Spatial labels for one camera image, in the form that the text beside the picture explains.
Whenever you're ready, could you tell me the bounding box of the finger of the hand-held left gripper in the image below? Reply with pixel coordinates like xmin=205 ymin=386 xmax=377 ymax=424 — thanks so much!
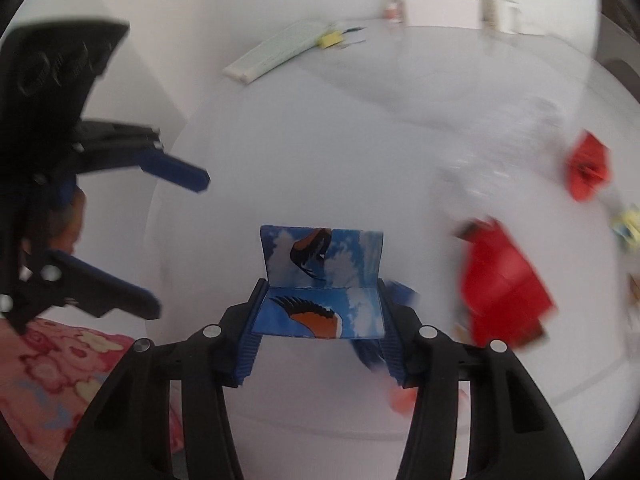
xmin=72 ymin=120 xmax=211 ymax=194
xmin=10 ymin=249 xmax=162 ymax=334

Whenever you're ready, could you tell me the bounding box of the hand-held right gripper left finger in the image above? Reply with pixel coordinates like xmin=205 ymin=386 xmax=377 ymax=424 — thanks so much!
xmin=54 ymin=279 xmax=268 ymax=480

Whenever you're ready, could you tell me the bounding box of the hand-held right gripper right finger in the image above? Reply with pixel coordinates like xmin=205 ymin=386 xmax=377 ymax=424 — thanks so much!
xmin=379 ymin=280 xmax=586 ymax=480

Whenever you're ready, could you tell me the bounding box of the blue bird-print card packet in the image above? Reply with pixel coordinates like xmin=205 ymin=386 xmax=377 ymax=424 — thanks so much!
xmin=250 ymin=225 xmax=388 ymax=341

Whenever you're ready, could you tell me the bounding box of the clear plastic bottle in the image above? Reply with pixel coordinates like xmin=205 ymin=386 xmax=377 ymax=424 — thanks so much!
xmin=440 ymin=95 xmax=576 ymax=211

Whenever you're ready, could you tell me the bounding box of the red wrapper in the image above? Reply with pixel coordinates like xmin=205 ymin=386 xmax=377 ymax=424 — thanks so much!
xmin=566 ymin=130 xmax=613 ymax=202

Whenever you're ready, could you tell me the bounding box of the person's left hand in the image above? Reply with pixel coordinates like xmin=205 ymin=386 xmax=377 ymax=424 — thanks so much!
xmin=52 ymin=186 xmax=88 ymax=257

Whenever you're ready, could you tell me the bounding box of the small orange scrap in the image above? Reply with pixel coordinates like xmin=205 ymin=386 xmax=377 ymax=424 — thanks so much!
xmin=389 ymin=385 xmax=426 ymax=417

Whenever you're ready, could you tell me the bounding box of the pink floral blanket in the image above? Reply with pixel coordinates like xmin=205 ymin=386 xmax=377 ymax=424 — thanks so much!
xmin=0 ymin=317 xmax=183 ymax=478

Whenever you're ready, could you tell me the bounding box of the red flat packet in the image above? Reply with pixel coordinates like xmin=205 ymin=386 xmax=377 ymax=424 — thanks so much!
xmin=455 ymin=217 xmax=558 ymax=348

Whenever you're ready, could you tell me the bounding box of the yellow blue wrapper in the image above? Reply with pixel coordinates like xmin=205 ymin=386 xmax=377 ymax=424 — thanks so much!
xmin=609 ymin=205 xmax=640 ymax=251

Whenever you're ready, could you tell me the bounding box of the white rectangular box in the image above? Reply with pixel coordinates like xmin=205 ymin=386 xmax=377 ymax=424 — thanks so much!
xmin=402 ymin=0 xmax=483 ymax=28

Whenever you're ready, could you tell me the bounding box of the white wall adapter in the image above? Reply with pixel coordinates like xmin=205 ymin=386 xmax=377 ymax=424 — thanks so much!
xmin=481 ymin=0 xmax=521 ymax=35

